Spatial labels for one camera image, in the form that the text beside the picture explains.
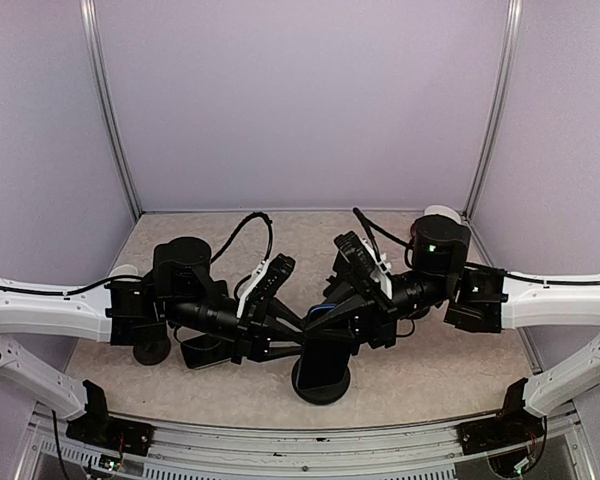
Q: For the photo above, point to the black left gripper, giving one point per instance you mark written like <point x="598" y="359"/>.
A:
<point x="256" y="326"/>

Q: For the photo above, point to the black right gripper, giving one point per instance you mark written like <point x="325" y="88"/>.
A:
<point x="369" y="321"/>

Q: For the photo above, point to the blue-edged black smartphone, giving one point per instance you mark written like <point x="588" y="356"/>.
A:
<point x="324" y="364"/>

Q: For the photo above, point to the black round-base pole stand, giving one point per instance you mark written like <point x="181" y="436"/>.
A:
<point x="320" y="395"/>

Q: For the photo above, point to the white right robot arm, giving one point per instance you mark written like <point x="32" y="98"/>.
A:
<point x="481" y="299"/>

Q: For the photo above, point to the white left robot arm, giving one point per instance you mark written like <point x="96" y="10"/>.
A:
<point x="141" y="311"/>

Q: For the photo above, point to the black folding phone stand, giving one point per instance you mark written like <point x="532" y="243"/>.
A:
<point x="335" y="288"/>

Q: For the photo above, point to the black smartphone silver edge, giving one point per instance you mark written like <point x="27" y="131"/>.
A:
<point x="204" y="351"/>

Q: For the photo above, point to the white ceramic bowl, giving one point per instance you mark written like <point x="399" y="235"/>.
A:
<point x="444" y="211"/>

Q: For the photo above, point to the light blue mug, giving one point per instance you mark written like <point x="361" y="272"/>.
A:
<point x="125" y="269"/>

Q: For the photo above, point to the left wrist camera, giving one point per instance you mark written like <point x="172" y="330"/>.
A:
<point x="263" y="286"/>

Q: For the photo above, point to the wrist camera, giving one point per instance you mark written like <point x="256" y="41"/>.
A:
<point x="263" y="286"/>
<point x="371" y="276"/>

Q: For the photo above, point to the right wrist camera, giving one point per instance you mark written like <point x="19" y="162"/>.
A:
<point x="371" y="276"/>

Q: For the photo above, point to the brown-base plate phone stand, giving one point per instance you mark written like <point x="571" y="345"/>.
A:
<point x="152" y="353"/>

